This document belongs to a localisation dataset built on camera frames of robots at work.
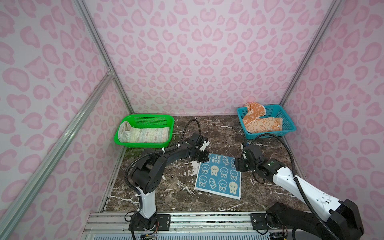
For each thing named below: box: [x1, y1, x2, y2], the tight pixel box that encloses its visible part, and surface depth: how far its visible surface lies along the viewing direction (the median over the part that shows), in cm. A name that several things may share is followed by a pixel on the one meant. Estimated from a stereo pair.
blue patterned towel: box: [194, 153, 242, 200], surface depth 88 cm
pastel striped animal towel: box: [117, 121, 170, 143], surface depth 105 cm
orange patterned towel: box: [242, 102, 283, 134], surface depth 115 cm
